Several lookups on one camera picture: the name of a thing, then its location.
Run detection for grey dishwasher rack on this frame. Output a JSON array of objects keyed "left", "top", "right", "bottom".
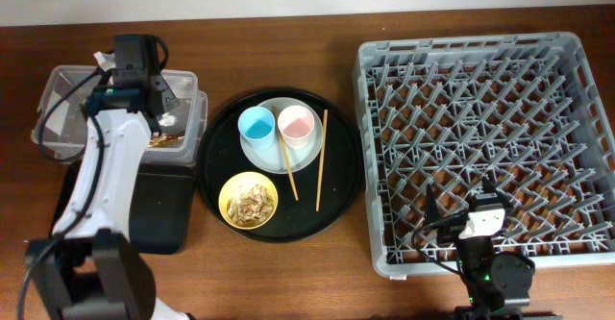
[{"left": 353, "top": 32, "right": 614, "bottom": 280}]

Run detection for grey plate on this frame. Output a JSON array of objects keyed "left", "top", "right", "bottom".
[{"left": 240, "top": 97, "right": 323, "bottom": 174}]

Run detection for round black serving tray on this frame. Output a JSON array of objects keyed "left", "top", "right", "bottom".
[{"left": 196, "top": 86, "right": 364, "bottom": 243}]

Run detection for blue cup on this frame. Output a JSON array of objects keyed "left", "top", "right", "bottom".
[{"left": 237, "top": 106, "right": 276, "bottom": 150}]

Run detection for wooden chopstick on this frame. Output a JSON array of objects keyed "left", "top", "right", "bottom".
[
  {"left": 271, "top": 106, "right": 299, "bottom": 202},
  {"left": 315, "top": 109, "right": 329, "bottom": 212}
]

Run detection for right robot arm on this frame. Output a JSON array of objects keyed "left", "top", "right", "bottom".
[{"left": 422, "top": 178, "right": 535, "bottom": 319}]

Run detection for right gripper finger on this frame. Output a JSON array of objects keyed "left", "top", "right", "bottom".
[
  {"left": 480, "top": 176, "right": 512, "bottom": 209},
  {"left": 425, "top": 185, "right": 440, "bottom": 224}
]

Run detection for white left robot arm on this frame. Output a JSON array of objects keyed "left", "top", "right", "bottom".
[{"left": 20, "top": 75, "right": 187, "bottom": 319}]

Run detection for food scraps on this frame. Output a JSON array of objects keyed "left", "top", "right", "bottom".
[{"left": 227, "top": 185, "right": 274, "bottom": 227}]

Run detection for gold brown snack wrapper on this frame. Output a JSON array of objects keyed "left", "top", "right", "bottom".
[{"left": 148, "top": 135, "right": 185, "bottom": 147}]

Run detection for pink cup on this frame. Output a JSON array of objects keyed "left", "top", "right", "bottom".
[{"left": 278, "top": 105, "right": 315, "bottom": 149}]

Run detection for clear plastic waste bin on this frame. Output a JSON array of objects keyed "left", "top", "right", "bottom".
[{"left": 32, "top": 65, "right": 208, "bottom": 165}]

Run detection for white tissue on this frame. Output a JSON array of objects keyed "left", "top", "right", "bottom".
[{"left": 158, "top": 112, "right": 178, "bottom": 127}]

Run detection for yellow bowl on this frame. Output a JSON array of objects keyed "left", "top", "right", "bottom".
[{"left": 218, "top": 172, "right": 279, "bottom": 230}]

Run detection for black rectangular tray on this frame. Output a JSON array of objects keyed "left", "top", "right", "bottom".
[{"left": 51, "top": 160, "right": 195, "bottom": 255}]

